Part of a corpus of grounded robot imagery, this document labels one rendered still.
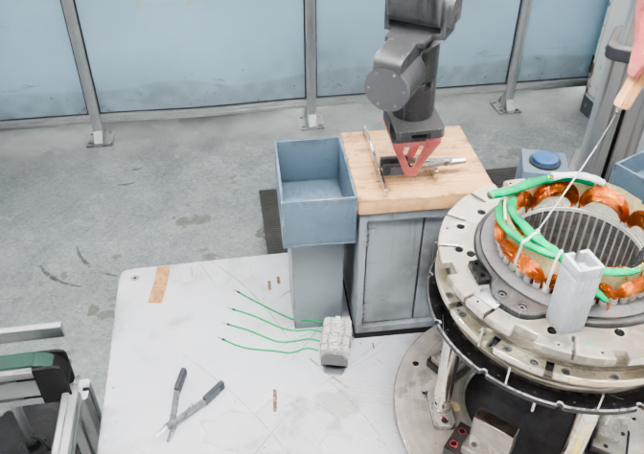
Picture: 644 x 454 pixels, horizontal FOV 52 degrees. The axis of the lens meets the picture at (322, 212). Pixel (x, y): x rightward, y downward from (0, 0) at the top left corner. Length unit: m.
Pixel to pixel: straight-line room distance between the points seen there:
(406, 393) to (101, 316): 1.49
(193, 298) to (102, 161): 1.97
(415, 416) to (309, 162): 0.43
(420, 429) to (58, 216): 2.09
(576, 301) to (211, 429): 0.56
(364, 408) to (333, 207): 0.31
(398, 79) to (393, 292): 0.40
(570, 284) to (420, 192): 0.32
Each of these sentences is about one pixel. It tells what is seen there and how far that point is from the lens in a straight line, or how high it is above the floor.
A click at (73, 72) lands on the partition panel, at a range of 3.12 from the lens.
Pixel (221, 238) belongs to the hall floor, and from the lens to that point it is 2.54.
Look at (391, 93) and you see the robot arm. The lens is 0.79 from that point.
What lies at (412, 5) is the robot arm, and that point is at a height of 1.33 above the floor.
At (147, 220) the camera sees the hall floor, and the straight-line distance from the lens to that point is 2.69.
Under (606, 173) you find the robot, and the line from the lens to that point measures 1.29.
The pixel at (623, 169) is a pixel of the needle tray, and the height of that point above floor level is 1.06.
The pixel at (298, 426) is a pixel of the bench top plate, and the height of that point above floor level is 0.78.
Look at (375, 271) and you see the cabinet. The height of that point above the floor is 0.92.
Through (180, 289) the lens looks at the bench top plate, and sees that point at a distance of 1.21.
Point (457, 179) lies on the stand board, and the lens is 0.98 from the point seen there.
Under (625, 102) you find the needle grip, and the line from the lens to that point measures 0.72.
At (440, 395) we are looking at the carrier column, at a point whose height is 0.85.
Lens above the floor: 1.61
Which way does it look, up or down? 38 degrees down
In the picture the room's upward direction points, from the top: straight up
